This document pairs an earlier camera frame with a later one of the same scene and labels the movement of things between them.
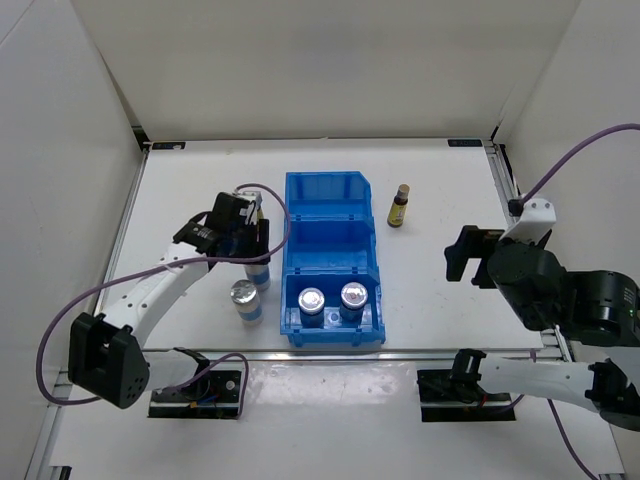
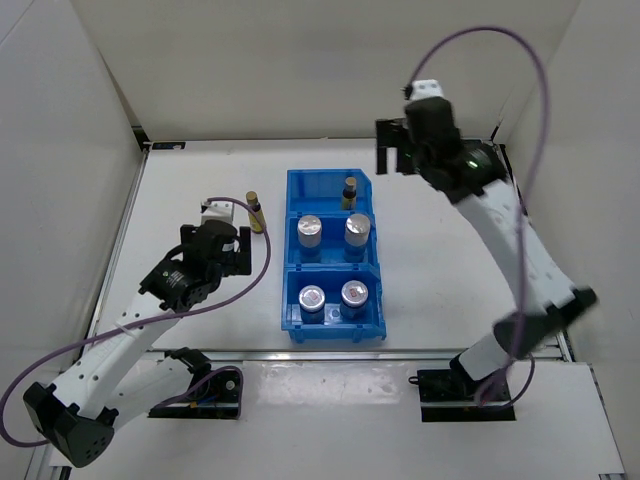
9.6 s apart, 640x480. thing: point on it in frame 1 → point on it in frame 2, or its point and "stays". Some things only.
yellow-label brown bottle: [398, 209] → [349, 193]
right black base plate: [439, 402] stays
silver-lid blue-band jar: [245, 294] → [309, 236]
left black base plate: [217, 395] stays
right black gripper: [472, 243] → [391, 134]
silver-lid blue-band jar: [260, 275] → [356, 232]
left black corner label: [168, 145] stays
